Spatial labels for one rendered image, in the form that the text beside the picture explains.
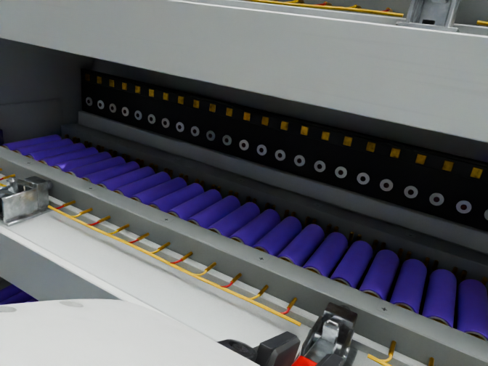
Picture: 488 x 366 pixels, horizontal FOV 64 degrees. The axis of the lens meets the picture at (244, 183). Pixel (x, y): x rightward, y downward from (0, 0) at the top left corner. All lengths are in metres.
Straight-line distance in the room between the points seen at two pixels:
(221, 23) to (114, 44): 0.09
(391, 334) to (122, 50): 0.25
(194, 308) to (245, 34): 0.17
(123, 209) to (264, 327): 0.14
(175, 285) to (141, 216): 0.06
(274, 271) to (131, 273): 0.10
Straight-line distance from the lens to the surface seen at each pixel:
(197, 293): 0.27
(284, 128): 0.38
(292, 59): 0.23
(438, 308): 0.29
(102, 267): 0.30
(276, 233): 0.31
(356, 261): 0.30
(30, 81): 0.55
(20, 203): 0.36
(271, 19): 0.23
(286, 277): 0.26
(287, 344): 0.17
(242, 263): 0.27
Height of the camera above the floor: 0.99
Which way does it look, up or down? 4 degrees down
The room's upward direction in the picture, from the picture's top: 16 degrees clockwise
